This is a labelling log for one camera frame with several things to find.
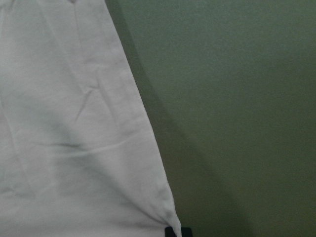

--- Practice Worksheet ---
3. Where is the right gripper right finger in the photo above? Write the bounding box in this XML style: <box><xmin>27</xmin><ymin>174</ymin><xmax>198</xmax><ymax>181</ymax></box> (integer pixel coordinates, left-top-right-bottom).
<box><xmin>181</xmin><ymin>227</ymin><xmax>192</xmax><ymax>237</ymax></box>

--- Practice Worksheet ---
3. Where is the pink Snoopy t-shirt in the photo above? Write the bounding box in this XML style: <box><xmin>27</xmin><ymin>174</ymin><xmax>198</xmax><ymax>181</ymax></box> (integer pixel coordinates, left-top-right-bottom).
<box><xmin>0</xmin><ymin>0</ymin><xmax>182</xmax><ymax>237</ymax></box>

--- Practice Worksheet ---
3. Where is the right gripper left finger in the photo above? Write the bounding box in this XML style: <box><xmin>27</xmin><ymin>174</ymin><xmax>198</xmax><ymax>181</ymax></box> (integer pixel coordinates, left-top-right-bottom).
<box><xmin>164</xmin><ymin>227</ymin><xmax>176</xmax><ymax>237</ymax></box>

